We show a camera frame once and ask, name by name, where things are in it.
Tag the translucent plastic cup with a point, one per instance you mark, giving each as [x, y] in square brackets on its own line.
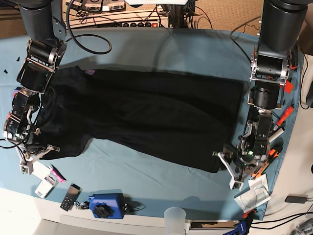
[174, 221]

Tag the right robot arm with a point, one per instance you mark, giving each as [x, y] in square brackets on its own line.
[46, 29]

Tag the blue plastic box device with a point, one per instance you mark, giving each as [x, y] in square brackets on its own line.
[107, 206]

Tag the orange black clamp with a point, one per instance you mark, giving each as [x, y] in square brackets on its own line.
[294, 58]

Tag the black t-shirt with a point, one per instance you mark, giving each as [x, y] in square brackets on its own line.
[181, 119]

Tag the orange black utility knife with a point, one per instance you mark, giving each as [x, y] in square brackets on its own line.
[273, 154]

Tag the red handled screwdriver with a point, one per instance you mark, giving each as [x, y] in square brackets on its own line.
[285, 115]

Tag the white black marker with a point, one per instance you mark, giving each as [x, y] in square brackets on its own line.
[276, 134]

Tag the black remote control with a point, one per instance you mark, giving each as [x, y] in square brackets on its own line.
[70, 197]

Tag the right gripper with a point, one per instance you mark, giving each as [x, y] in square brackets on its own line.
[28, 154]

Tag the orange cube block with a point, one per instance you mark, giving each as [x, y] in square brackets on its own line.
[288, 88]

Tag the blue bar clamp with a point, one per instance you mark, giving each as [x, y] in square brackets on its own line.
[242, 228]

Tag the teal table cloth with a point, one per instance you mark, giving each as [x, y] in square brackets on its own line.
[107, 166]

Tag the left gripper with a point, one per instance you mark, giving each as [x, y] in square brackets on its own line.
[239, 169]

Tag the purple tape roll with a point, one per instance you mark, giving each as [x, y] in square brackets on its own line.
[15, 92]

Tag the pink marker pen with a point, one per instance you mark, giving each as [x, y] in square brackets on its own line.
[57, 174]

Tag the black power strip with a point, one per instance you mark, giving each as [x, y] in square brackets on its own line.
[127, 24]

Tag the white paper sheet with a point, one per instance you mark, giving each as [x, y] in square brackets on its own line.
[40, 170]

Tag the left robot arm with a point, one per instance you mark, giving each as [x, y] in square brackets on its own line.
[271, 63]

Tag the black small adapter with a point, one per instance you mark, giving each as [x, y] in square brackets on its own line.
[296, 199]

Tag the white packet with label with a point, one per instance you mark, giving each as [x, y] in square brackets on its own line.
[46, 185]

